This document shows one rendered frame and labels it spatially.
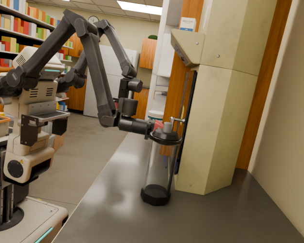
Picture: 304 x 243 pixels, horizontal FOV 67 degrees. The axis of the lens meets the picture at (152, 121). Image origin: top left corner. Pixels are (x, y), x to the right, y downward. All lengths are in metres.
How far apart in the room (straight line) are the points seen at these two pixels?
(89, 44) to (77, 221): 0.64
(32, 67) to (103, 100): 0.37
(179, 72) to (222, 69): 0.39
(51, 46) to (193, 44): 0.59
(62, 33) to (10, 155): 0.76
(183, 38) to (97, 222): 0.62
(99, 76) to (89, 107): 5.17
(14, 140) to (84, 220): 0.84
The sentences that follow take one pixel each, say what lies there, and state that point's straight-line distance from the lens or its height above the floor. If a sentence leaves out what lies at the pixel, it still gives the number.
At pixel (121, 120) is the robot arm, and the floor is 1.16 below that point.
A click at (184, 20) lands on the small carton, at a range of 0.92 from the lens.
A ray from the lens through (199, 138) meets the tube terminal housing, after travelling 0.85.
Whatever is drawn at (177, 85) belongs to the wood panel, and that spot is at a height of 1.32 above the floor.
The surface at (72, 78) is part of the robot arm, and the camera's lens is 1.49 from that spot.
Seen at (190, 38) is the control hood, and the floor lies 1.49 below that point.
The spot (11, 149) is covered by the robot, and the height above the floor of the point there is 0.83.
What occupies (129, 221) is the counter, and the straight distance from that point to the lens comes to 0.72.
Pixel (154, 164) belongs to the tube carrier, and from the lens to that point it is 0.74.
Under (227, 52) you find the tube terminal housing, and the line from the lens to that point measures 0.84.
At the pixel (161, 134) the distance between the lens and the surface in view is 0.71.
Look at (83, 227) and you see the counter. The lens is 0.68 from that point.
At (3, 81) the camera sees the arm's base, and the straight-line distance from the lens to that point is 1.23.
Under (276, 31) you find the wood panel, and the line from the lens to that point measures 1.30.
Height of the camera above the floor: 1.36
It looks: 12 degrees down
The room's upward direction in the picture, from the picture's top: 9 degrees clockwise
